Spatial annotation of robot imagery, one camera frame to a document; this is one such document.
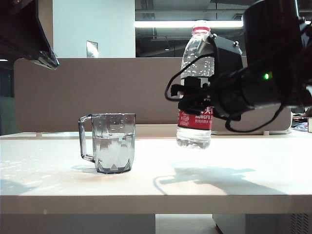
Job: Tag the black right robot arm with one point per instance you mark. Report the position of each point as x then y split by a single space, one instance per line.
268 36

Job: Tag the Nongfu Spring mineral water bottle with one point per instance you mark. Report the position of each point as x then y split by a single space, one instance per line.
195 136

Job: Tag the beige round column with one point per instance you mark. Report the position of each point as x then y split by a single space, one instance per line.
48 19

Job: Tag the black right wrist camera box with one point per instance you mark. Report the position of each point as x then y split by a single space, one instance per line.
228 56

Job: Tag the beige cardboard box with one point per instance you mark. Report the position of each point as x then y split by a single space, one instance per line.
310 125

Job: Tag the brown fabric desk partition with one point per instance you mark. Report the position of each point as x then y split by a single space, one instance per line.
97 92

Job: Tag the background person forearm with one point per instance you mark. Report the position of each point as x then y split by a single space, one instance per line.
306 115

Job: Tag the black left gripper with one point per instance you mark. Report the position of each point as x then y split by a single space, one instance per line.
19 22

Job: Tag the long white ceiling light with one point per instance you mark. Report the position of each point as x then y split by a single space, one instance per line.
165 24

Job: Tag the beige table leg panel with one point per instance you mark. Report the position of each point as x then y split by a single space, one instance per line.
73 225

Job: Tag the silver wall sign plate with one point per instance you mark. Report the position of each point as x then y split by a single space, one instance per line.
92 50

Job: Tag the transparent grey plastic mug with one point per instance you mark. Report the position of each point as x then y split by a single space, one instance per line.
114 146

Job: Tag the blue patterned desk clutter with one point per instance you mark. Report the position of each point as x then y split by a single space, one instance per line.
299 125

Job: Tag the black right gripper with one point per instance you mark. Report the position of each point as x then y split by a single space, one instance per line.
226 97

